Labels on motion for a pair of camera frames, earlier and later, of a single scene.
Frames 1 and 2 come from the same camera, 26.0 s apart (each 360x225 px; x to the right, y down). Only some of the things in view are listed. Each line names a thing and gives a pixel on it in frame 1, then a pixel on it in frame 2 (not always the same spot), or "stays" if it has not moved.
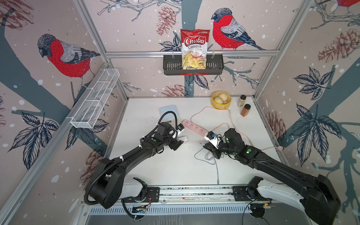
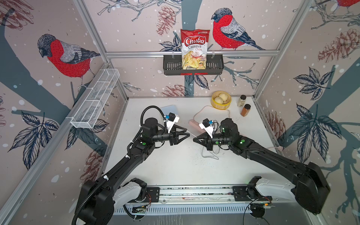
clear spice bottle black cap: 242,101 stays
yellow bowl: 221,100 stays
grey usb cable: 215,163 → 202,154
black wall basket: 173,65 stays
